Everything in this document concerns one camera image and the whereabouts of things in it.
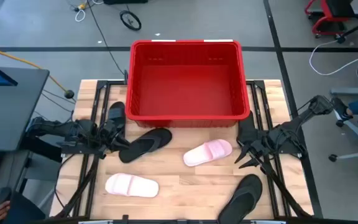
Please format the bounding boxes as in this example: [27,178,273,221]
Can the black computer mouse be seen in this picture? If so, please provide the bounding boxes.
[0,186,12,210]

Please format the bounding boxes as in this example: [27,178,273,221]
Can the small black wheel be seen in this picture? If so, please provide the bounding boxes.
[119,10,142,32]

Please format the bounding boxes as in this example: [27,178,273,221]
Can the pink slide sandal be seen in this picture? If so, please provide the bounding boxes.
[104,172,160,198]
[183,139,233,167]

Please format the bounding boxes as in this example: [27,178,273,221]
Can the black flip-flop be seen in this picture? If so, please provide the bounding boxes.
[217,174,264,224]
[118,127,173,164]

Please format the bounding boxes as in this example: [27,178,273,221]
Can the red wheeled cart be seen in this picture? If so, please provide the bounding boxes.
[304,0,356,39]

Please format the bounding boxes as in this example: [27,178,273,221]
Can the red plastic bin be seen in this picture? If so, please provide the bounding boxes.
[125,39,251,128]

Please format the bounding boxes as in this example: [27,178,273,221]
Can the black chair base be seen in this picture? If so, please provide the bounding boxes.
[336,0,358,44]

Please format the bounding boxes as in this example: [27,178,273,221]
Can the black slide sandal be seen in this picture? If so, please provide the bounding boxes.
[106,101,127,131]

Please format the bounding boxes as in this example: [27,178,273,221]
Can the black metal frame rail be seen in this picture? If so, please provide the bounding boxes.
[246,79,312,218]
[54,79,127,218]

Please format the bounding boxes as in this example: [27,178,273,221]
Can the long white cable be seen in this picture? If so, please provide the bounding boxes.
[308,39,358,77]

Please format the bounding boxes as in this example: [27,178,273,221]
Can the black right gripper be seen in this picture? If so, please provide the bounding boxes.
[234,130,272,169]

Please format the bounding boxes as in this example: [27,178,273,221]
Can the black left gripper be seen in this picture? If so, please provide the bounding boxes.
[96,119,132,153]

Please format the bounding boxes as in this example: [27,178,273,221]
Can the short white cable loop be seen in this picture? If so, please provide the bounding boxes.
[74,7,87,23]

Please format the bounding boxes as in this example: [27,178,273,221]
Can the yellow cable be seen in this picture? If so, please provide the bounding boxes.
[0,43,70,94]

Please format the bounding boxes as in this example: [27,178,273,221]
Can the thin black floor cable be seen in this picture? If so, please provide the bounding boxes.
[86,0,126,77]

